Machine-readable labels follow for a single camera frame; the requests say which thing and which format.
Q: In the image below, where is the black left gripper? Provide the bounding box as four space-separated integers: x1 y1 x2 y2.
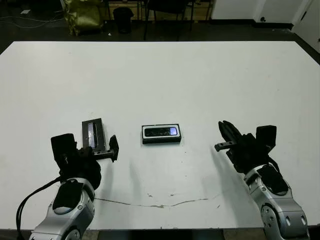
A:
59 134 120 191

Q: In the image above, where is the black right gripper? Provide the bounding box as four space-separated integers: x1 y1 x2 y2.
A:
214 120 274 174

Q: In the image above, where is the black printed box lid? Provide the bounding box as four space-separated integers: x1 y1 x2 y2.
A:
81 117 106 150

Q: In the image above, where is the slim black camera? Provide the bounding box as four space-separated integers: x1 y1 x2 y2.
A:
144 126 178 138

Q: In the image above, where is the black box white insert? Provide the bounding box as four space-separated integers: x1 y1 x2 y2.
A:
141 123 182 146

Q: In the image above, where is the black waste bin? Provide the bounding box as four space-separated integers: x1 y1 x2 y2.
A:
112 6 135 35

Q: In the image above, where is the white door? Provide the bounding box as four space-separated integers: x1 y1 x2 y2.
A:
291 0 320 53

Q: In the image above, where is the yellow green plastic bag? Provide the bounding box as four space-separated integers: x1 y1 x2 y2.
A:
62 0 105 36

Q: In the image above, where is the black mesh chair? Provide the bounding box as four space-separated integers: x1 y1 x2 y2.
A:
143 0 195 42

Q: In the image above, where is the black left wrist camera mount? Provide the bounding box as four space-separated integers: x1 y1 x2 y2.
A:
50 133 79 176

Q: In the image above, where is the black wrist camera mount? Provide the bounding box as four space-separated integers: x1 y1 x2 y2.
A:
50 133 79 176
255 124 278 151

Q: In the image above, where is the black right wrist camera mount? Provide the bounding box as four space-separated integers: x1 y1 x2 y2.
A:
255 124 278 151

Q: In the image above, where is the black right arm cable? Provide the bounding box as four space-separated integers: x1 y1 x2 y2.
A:
267 158 281 174

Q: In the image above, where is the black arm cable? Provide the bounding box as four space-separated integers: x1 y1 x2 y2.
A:
15 176 64 237
267 158 281 174

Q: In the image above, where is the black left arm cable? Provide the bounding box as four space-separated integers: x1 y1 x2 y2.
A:
15 176 64 237

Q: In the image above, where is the thin light floor cable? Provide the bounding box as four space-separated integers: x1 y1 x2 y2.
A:
0 11 67 29

